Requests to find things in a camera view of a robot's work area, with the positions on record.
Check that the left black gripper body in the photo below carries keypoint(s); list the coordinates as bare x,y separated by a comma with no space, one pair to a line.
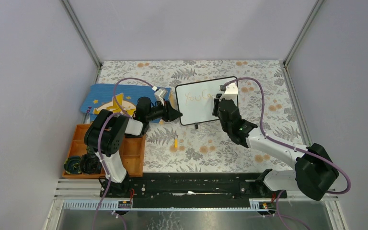
165,114

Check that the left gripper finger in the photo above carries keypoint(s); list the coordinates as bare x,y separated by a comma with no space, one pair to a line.
167,106
173,115

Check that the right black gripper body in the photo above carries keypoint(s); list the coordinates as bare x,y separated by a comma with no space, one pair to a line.
225,128

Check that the black framed whiteboard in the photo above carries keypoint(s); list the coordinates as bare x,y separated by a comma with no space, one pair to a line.
196,100

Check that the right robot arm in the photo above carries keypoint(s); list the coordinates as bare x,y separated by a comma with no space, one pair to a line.
312,172

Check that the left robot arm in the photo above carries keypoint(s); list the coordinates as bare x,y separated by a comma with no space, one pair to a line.
106,134

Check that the floral table mat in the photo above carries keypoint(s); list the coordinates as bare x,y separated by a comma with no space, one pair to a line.
263,98

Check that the blue pikachu cloth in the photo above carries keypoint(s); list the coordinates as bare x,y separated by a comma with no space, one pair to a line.
104,98

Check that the wooden compartment tray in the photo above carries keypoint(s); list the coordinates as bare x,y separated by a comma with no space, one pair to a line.
131,153

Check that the dark round object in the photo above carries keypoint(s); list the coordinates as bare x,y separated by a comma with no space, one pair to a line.
72,165
90,164

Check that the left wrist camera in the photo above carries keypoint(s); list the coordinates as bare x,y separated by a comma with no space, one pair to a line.
159,94

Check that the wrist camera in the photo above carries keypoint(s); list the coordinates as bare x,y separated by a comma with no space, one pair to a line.
159,94
230,92

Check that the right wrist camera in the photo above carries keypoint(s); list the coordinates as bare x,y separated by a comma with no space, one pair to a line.
230,92

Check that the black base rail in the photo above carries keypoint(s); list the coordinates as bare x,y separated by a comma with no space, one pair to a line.
191,190

